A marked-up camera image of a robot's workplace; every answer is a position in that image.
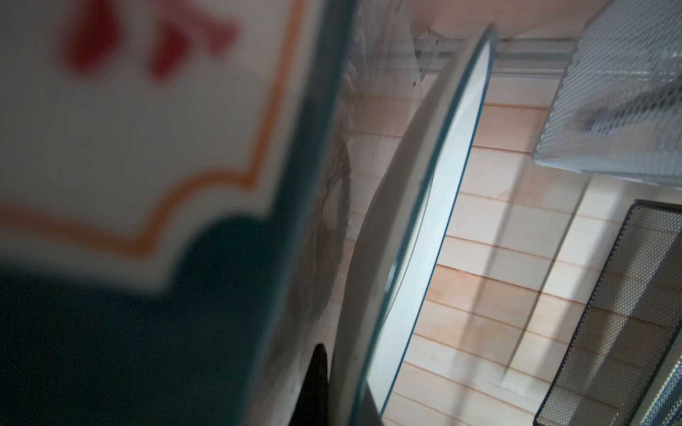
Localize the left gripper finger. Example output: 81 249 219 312
289 344 330 426

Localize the white plate black clover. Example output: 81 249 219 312
329 24 498 425

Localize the green rim lettered plate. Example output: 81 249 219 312
1 1 357 425

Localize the black mesh wall basket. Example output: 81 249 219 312
533 200 681 425

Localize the aluminium frame rail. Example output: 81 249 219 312
414 38 577 77

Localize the white wire wall shelf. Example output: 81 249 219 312
532 1 681 188

